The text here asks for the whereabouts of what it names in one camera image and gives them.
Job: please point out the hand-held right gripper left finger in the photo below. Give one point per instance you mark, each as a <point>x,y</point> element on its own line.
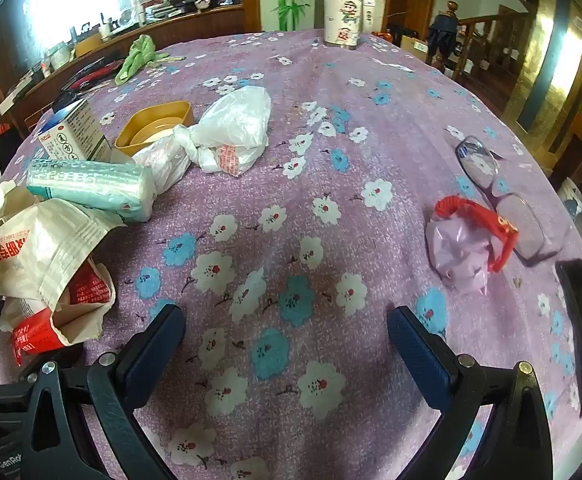
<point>153,345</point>

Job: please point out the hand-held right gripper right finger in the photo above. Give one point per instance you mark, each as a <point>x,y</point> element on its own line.
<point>418,355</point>

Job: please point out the red snack packet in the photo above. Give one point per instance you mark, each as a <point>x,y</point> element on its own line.
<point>36,335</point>

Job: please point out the cream paper wrapper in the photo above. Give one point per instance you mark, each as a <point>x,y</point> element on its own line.
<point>46,240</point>

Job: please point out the white blue medicine box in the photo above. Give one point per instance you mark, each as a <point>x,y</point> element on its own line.
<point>81,130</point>

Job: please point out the yellow plastic container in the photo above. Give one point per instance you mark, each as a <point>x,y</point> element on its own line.
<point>171,110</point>

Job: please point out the knotted white plastic bag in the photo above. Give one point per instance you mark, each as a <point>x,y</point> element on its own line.
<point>236,120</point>

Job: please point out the eyeglasses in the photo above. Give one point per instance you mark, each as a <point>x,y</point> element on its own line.
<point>521,225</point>

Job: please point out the purple floral tablecloth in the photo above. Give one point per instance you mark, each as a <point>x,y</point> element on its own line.
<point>296,185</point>

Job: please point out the white bucket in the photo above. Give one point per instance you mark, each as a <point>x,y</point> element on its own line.
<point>571,200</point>

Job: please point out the black pouch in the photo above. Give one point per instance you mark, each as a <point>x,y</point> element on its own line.
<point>68,101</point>

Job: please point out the black red tool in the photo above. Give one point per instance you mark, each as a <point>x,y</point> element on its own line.
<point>96,72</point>

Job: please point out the green cloth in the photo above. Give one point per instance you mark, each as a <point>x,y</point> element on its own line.
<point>138,55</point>

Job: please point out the cardboard box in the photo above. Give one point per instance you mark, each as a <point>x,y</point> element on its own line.
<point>413,45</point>

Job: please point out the golden framed glass door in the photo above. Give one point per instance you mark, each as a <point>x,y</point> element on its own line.
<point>536,60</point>

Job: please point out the dark hanging garment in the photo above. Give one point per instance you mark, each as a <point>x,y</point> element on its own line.
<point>443,35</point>

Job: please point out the wooden counter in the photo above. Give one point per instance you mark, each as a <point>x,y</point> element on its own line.
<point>191,25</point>

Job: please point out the wooden stair railing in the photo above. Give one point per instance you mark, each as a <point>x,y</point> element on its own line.
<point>486,35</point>

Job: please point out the white cartoon print cup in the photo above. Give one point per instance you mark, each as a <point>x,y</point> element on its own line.
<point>343,10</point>

